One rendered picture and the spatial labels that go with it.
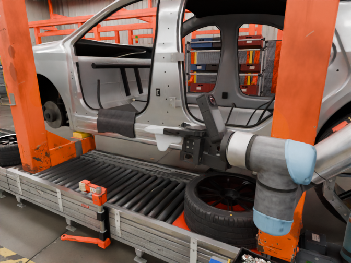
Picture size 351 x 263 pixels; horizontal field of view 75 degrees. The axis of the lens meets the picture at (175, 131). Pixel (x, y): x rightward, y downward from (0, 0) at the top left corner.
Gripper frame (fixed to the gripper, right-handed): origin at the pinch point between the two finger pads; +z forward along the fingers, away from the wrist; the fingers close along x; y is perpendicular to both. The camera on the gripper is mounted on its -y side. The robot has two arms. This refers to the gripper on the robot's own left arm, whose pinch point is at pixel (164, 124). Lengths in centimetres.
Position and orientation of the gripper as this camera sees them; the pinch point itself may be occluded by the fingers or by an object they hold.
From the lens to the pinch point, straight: 61.4
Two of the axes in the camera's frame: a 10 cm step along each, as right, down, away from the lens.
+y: -0.8, 9.8, 1.7
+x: 6.2, -0.8, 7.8
